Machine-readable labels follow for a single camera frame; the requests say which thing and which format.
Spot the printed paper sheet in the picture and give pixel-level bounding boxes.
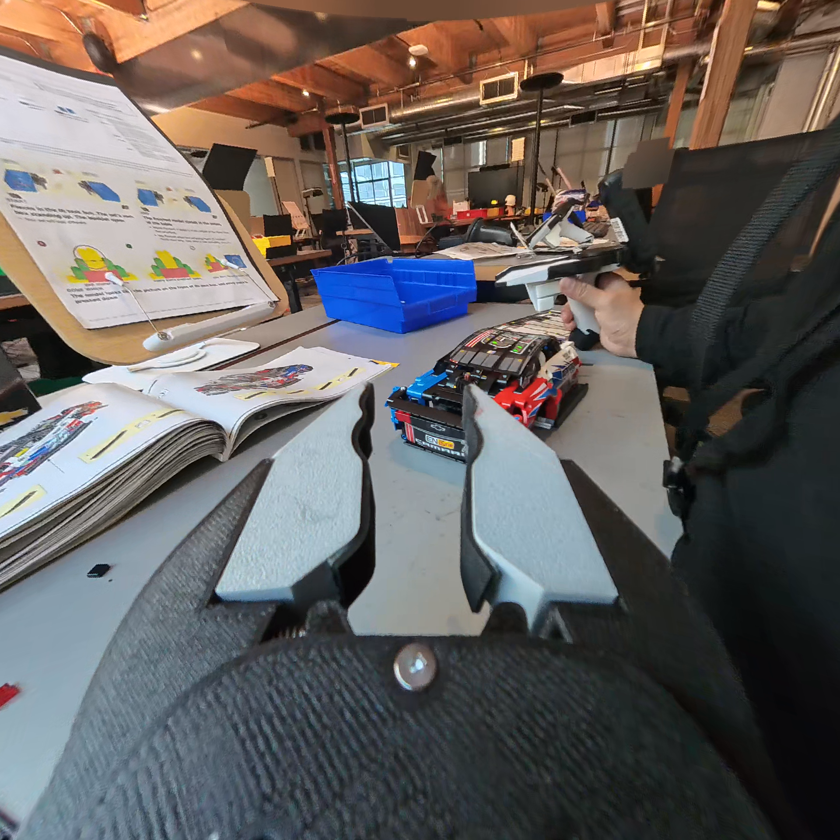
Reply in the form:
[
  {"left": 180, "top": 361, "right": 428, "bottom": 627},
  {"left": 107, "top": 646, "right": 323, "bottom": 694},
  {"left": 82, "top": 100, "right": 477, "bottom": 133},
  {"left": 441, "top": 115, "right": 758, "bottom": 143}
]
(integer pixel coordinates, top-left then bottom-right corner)
[{"left": 434, "top": 241, "right": 529, "bottom": 261}]

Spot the printed instruction sheet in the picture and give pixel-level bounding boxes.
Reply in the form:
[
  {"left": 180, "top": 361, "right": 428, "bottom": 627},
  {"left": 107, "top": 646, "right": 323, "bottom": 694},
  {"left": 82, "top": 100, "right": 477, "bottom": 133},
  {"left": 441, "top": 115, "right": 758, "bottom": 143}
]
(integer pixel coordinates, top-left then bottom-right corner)
[{"left": 0, "top": 54, "right": 277, "bottom": 329}]

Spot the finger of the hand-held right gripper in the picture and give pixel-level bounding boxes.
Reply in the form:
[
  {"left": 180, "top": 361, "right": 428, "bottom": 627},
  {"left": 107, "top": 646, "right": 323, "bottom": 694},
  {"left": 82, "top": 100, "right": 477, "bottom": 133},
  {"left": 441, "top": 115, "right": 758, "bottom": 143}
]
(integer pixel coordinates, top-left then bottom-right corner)
[
  {"left": 494, "top": 257, "right": 623, "bottom": 288},
  {"left": 508, "top": 248, "right": 624, "bottom": 275}
]

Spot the black hand-held scanner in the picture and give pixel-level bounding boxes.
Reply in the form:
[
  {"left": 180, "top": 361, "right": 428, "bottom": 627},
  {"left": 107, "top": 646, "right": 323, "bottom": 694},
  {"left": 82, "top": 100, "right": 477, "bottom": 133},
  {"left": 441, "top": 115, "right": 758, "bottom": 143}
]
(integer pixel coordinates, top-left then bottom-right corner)
[{"left": 459, "top": 217, "right": 519, "bottom": 249}]

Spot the toy brick race car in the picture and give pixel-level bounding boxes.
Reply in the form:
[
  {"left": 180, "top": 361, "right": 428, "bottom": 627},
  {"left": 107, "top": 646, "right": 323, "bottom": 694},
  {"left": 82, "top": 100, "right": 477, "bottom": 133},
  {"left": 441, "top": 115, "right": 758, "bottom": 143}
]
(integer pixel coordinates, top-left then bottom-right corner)
[{"left": 386, "top": 325, "right": 589, "bottom": 465}]

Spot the holographic sticker sheet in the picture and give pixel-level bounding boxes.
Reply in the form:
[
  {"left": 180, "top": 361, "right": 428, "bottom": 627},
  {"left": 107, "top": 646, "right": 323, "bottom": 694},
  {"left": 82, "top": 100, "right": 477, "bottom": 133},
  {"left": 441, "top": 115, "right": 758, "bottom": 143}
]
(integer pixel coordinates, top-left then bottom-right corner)
[{"left": 489, "top": 308, "right": 578, "bottom": 342}]

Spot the person's right hand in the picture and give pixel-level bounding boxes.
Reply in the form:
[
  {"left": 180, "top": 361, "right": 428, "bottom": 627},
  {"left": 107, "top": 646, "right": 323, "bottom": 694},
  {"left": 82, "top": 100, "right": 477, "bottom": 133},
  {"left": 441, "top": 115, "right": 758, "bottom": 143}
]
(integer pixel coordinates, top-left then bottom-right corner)
[{"left": 559, "top": 274, "right": 647, "bottom": 358}]

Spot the blue plastic bin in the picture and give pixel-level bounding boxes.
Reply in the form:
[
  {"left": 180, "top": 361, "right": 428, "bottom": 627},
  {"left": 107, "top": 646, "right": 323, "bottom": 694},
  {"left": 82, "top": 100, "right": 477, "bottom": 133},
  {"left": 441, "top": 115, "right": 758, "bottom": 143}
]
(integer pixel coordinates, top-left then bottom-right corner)
[{"left": 310, "top": 257, "right": 478, "bottom": 334}]

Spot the person's right forearm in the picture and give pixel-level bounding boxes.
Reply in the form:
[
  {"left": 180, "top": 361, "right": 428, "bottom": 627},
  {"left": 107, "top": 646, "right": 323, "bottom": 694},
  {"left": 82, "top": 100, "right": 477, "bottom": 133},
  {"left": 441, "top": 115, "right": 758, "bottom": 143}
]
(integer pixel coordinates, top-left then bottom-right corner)
[{"left": 633, "top": 289, "right": 729, "bottom": 389}]

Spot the black flag panel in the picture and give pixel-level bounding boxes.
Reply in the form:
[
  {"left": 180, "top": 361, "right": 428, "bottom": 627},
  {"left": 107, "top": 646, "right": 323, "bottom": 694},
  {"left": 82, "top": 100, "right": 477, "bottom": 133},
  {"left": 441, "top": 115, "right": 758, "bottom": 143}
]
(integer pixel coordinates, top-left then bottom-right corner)
[
  {"left": 348, "top": 202, "right": 403, "bottom": 252},
  {"left": 202, "top": 143, "right": 258, "bottom": 193}
]

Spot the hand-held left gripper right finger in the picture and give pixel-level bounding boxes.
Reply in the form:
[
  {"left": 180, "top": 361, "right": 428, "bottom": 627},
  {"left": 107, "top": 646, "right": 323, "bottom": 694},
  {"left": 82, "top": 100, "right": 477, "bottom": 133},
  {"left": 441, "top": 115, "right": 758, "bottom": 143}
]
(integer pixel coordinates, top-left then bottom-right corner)
[{"left": 461, "top": 384, "right": 621, "bottom": 634}]

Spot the white pistol grip device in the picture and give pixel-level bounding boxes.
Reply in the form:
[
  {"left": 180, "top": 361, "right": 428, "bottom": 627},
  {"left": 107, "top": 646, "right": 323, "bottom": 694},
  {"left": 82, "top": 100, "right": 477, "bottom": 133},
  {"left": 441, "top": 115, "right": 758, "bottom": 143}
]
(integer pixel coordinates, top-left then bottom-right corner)
[{"left": 528, "top": 197, "right": 595, "bottom": 252}]

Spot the black toy set box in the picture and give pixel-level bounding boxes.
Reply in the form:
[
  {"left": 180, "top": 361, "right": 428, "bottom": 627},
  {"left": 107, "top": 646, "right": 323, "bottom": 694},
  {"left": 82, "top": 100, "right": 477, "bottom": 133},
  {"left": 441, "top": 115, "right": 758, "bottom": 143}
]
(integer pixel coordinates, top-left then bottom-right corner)
[{"left": 0, "top": 346, "right": 42, "bottom": 429}]

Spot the person's black clothing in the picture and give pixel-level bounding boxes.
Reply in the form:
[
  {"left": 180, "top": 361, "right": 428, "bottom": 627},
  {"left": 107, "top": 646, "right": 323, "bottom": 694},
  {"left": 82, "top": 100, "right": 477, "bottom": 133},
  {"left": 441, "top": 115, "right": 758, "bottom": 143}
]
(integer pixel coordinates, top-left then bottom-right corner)
[{"left": 663, "top": 217, "right": 840, "bottom": 840}]

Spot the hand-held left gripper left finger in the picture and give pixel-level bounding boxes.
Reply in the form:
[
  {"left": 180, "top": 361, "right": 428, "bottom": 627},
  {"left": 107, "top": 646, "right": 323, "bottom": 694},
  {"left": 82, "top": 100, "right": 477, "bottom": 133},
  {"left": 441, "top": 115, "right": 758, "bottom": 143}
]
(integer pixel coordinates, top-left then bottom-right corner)
[{"left": 215, "top": 384, "right": 376, "bottom": 608}]

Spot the wooden book stand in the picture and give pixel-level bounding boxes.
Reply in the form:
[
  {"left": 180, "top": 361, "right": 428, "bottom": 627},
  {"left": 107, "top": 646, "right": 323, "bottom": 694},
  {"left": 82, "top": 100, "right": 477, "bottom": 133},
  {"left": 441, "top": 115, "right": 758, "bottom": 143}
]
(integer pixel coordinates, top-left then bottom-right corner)
[{"left": 0, "top": 46, "right": 290, "bottom": 366}]

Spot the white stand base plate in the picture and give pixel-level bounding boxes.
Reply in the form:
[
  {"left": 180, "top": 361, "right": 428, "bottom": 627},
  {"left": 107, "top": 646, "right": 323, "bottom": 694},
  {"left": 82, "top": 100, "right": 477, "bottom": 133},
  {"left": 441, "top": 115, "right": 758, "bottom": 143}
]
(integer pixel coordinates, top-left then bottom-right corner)
[{"left": 134, "top": 336, "right": 261, "bottom": 370}]

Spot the black computer monitor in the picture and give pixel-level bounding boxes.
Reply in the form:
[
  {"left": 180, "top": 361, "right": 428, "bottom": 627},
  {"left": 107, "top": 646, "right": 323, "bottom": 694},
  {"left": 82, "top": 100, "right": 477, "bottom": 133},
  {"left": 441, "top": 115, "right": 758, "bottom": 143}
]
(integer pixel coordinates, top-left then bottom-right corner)
[{"left": 467, "top": 167, "right": 526, "bottom": 210}]

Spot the black disc-topped pole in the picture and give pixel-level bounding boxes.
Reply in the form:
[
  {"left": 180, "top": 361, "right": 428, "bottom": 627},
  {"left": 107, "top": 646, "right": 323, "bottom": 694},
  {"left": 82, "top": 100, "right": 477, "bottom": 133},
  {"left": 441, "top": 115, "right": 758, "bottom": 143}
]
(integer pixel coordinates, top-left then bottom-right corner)
[
  {"left": 520, "top": 71, "right": 565, "bottom": 198},
  {"left": 326, "top": 112, "right": 361, "bottom": 204}
]

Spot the open instruction booklet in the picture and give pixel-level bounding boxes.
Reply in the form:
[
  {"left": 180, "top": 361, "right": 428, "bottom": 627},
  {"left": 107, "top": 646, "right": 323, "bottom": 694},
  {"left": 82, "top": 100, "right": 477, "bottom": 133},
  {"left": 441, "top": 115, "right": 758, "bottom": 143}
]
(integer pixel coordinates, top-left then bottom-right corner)
[{"left": 0, "top": 346, "right": 399, "bottom": 586}]

